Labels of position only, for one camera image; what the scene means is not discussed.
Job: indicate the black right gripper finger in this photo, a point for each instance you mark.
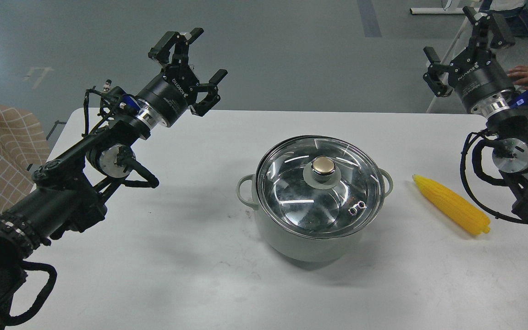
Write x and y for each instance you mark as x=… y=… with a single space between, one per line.
x=490 y=32
x=435 y=71

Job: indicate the grey-green steel pot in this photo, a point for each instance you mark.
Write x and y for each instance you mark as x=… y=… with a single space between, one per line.
x=288 y=244

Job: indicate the yellow corn cob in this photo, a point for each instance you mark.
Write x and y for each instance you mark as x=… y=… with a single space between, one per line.
x=460 y=211

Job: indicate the glass pot lid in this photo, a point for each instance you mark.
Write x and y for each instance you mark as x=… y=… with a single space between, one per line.
x=320 y=187

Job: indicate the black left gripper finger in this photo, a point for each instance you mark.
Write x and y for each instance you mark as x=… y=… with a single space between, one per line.
x=171 y=51
x=212 y=93

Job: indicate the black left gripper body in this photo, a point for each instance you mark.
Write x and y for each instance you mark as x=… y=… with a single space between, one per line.
x=170 y=93

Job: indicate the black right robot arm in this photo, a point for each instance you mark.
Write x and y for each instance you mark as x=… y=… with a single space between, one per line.
x=499 y=152

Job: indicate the beige checkered cloth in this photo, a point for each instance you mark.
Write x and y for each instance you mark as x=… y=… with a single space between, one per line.
x=22 y=143

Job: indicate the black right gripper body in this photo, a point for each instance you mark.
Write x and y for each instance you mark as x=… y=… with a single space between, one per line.
x=476 y=76

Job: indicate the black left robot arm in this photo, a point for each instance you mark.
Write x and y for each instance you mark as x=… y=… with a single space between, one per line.
x=71 y=190

